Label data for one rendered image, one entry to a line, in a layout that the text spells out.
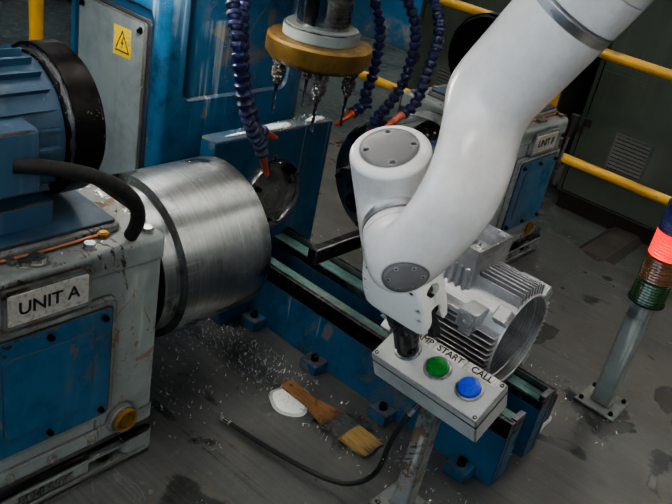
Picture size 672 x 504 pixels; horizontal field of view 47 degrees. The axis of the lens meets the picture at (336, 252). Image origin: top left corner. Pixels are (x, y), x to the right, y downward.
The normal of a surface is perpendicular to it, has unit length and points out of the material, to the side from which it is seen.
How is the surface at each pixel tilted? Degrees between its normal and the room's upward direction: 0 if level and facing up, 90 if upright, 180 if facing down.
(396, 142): 25
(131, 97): 90
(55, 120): 67
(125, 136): 90
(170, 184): 13
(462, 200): 76
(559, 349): 0
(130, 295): 90
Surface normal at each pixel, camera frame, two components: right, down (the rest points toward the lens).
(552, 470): 0.18, -0.86
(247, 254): 0.75, 0.17
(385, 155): -0.12, -0.66
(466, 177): 0.28, 0.11
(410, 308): -0.58, 0.64
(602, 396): -0.66, 0.25
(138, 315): 0.73, 0.43
